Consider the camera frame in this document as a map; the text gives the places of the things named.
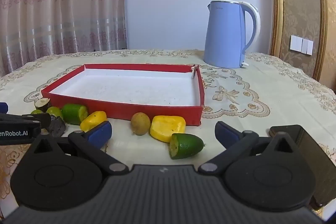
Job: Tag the gold wall moulding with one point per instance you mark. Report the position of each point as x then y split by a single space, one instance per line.
322 16

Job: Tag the cream embroidered tablecloth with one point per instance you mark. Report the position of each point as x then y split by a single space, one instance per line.
262 82

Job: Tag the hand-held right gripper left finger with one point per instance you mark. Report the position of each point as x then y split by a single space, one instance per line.
101 134

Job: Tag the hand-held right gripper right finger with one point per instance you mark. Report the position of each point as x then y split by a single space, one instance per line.
224 134

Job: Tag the short eggplant piece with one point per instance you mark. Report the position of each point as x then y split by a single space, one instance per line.
43 104

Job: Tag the large yellow pepper piece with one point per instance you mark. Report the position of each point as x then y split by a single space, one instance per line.
165 128

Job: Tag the pink patterned curtain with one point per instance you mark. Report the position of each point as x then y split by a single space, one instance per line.
63 3

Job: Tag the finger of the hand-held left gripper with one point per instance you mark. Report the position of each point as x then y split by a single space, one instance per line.
39 120
3 107

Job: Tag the red cardboard tray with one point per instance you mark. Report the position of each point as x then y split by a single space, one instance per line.
118 108

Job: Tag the green tomato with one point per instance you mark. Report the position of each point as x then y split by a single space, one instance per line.
36 112
55 111

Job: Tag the blue electric kettle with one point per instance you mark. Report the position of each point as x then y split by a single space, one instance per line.
223 35

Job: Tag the gold framed chair back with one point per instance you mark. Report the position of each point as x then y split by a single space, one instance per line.
278 3

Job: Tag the brown kiwi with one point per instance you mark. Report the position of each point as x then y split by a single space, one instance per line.
140 124

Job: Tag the notched eggplant piece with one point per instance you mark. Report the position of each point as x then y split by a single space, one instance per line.
56 127

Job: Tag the cucumber end piece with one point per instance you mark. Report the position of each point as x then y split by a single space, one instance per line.
187 146

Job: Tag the black box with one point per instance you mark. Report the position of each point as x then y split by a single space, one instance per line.
315 155

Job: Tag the white light switch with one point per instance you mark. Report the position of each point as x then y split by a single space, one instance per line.
302 44

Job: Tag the small yellow pepper piece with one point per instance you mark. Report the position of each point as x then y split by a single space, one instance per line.
92 120

